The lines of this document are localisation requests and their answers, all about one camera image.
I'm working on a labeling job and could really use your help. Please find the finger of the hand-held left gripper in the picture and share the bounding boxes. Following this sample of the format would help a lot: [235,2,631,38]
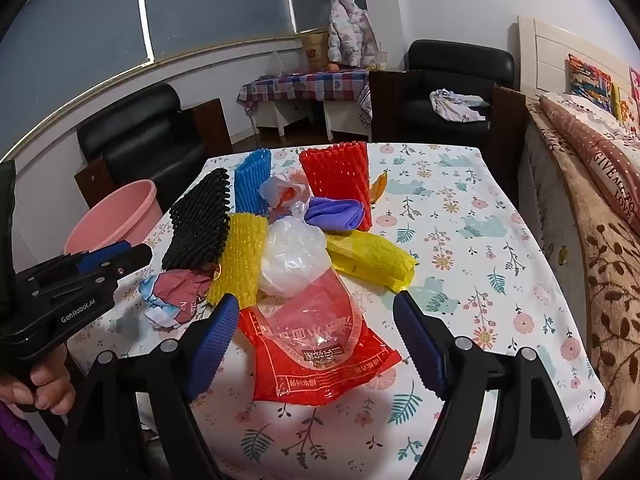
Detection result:
[75,241,133,271]
[100,245,153,281]

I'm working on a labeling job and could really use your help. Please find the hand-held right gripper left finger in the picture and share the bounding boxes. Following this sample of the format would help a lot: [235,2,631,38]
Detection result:
[55,292,241,480]

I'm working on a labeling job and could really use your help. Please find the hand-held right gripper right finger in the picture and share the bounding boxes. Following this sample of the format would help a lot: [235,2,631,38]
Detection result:
[392,290,583,480]

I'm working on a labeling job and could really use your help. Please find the pink plastic bucket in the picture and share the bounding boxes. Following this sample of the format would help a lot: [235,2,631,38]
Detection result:
[64,179,163,256]

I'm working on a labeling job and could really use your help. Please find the red and clear plastic bag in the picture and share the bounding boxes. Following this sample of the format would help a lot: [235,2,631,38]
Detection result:
[237,270,403,407]

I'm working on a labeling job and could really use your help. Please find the yellow plastic bag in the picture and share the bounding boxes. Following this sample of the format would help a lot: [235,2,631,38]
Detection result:
[325,230,418,293]

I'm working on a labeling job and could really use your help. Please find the orange and white plastic bag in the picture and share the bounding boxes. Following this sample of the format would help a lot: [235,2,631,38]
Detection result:
[259,170,313,211]

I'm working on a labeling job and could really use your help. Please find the person's left hand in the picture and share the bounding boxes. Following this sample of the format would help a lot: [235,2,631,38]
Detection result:
[0,347,77,417]

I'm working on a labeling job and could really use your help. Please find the crumpled maroon wrapper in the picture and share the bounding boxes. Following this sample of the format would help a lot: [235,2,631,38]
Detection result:
[139,267,213,328]

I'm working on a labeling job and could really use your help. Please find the black foam net sleeve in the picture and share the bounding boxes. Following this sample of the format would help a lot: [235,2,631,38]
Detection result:
[161,167,235,272]

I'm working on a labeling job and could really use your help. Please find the yellow foam net sleeve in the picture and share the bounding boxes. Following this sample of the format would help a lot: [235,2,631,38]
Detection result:
[207,212,271,311]

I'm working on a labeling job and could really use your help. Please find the floral tablecloth table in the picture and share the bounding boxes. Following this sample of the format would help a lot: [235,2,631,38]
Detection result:
[67,141,606,480]

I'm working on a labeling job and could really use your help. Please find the black leather armchair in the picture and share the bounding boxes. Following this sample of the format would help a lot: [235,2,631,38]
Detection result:
[367,39,526,201]
[75,82,233,211]

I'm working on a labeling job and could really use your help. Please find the blue foam net sleeve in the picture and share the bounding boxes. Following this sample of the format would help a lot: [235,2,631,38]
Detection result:
[234,147,273,217]

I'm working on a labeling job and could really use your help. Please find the purple wrapper scrap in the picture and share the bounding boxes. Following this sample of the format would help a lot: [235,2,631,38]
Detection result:
[305,196,368,233]

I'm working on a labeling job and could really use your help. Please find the orange peel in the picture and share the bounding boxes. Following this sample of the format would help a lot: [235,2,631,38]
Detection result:
[369,170,391,203]

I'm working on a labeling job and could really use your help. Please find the red foam net sleeve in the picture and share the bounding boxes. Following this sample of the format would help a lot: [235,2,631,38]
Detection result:
[299,141,373,232]

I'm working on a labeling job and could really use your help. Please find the bed with patterned bedding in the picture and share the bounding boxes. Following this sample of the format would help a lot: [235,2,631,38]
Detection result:
[525,105,640,466]

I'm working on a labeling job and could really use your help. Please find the white stool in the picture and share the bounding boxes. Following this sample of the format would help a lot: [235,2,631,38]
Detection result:
[322,97,371,142]
[252,100,313,136]

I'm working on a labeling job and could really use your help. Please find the plaid cloth side table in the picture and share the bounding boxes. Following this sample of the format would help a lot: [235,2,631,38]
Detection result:
[237,69,373,126]

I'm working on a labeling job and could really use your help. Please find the patterned cloth on armchair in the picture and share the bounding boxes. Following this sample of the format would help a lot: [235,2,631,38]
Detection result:
[430,88,493,123]

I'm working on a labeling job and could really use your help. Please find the clear bag on side table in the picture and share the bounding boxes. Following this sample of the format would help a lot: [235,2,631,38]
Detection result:
[270,50,301,78]

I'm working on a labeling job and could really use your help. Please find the brown dotted quilt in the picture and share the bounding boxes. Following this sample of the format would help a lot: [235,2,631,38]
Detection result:
[537,94,640,236]

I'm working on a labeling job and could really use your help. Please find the yellow pillow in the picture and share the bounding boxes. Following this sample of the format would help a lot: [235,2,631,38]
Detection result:
[611,85,633,121]

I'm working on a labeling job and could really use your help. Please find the hanging floral jacket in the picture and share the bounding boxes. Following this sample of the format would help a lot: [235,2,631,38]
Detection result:
[327,0,378,67]

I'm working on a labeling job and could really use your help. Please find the colourful patterned pillow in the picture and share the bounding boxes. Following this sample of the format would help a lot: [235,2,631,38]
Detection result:
[567,54,613,108]

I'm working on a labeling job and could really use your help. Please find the white bed headboard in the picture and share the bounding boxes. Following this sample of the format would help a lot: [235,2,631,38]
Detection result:
[517,15,640,106]

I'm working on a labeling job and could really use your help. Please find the pink floral pillow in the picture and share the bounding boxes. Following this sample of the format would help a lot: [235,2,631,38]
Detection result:
[629,67,640,126]

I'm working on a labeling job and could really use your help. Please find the window with gold frame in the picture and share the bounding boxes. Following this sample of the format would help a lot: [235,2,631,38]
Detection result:
[0,0,368,161]

